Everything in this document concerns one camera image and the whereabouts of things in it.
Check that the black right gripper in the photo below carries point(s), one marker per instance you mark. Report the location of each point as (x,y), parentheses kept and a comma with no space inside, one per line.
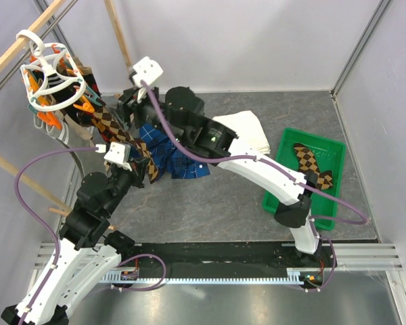
(133,104)

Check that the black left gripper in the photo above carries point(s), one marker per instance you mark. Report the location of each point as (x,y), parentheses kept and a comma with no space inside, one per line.
(138,166)

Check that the brown yellow argyle sock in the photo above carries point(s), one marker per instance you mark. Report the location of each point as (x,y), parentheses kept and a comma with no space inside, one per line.
(307,162)

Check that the black red argyle sock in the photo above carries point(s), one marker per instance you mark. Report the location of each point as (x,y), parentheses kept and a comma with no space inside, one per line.
(91,98)

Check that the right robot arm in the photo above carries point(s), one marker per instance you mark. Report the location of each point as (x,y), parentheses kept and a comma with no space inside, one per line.
(183,142)

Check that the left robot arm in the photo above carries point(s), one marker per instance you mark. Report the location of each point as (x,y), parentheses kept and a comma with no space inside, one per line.
(73,272)

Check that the white round sock hanger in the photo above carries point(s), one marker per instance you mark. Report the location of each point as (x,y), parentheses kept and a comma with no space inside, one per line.
(52,71)

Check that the blue plaid shirt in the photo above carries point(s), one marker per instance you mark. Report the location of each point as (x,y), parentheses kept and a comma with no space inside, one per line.
(168,158)

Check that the grey white striped sock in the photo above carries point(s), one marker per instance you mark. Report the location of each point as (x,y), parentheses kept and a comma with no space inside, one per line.
(66,137)

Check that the white folded towel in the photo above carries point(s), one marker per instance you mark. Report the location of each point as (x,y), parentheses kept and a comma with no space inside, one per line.
(248,128)

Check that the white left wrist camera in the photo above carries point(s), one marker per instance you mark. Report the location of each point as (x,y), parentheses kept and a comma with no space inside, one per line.
(116,153)

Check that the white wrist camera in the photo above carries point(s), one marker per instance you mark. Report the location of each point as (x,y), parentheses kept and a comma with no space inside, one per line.
(116,153)
(147,70)

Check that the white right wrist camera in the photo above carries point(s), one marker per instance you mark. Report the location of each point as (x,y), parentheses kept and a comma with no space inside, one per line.
(147,70)

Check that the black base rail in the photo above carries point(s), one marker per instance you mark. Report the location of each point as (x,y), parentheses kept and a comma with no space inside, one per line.
(199,260)

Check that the wooden drying rack frame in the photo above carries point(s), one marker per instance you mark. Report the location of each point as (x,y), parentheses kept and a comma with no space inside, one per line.
(89,32)

